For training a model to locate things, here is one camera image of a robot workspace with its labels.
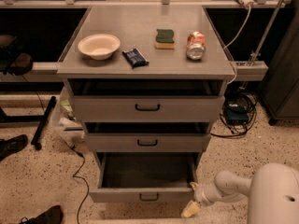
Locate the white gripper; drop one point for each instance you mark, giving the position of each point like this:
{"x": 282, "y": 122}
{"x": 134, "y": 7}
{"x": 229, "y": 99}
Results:
{"x": 202, "y": 193}

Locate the grey bottom drawer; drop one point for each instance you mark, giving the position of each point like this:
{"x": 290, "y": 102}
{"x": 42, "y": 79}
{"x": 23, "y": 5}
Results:
{"x": 145, "y": 177}

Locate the grey drawer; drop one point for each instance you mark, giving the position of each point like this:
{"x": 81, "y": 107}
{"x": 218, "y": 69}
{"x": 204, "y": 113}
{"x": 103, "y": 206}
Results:
{"x": 147, "y": 137}
{"x": 145, "y": 177}
{"x": 155, "y": 100}

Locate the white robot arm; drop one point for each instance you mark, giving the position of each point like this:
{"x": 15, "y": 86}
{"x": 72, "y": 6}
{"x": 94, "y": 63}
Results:
{"x": 273, "y": 194}

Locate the grey middle drawer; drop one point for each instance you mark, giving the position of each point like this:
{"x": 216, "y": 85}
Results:
{"x": 147, "y": 137}

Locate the grey drawer cabinet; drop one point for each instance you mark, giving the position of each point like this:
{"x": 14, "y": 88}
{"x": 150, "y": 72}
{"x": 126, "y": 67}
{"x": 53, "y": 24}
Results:
{"x": 136, "y": 28}

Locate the grey top drawer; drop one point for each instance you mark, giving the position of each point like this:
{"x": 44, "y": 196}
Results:
{"x": 155, "y": 100}

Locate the black shoe bottom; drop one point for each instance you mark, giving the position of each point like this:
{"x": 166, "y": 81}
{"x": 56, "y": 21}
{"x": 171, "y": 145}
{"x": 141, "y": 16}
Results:
{"x": 54, "y": 215}

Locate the black shoe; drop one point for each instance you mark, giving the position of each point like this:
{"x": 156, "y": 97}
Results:
{"x": 54, "y": 215}
{"x": 13, "y": 145}

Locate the dark grey cabinet right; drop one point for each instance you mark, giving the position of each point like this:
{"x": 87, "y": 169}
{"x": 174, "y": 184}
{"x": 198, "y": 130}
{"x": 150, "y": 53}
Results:
{"x": 279, "y": 90}

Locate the clear plastic bag trash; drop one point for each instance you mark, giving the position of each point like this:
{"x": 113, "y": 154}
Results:
{"x": 64, "y": 122}

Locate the crushed orange soda can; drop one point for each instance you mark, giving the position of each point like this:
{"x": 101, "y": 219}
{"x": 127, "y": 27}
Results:
{"x": 196, "y": 46}

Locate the dark blue snack packet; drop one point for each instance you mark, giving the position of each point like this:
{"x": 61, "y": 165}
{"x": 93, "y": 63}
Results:
{"x": 135, "y": 58}

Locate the metal pole stand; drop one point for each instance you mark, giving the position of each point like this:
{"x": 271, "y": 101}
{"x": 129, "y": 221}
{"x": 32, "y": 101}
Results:
{"x": 255, "y": 53}

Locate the green yellow sponge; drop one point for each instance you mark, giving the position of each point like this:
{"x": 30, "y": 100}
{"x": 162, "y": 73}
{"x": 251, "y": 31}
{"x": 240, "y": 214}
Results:
{"x": 164, "y": 39}

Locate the black chair base leg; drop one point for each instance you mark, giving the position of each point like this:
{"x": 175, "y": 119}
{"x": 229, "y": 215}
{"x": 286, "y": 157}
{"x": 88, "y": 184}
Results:
{"x": 42, "y": 119}

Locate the white paper bowl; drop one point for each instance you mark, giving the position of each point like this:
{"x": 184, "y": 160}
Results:
{"x": 99, "y": 47}

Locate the black shoe left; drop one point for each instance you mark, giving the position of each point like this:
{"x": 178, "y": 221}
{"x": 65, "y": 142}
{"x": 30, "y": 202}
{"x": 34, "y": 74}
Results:
{"x": 13, "y": 145}

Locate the tangled black cables box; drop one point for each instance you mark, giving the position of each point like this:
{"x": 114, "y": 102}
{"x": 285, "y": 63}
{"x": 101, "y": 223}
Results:
{"x": 238, "y": 113}

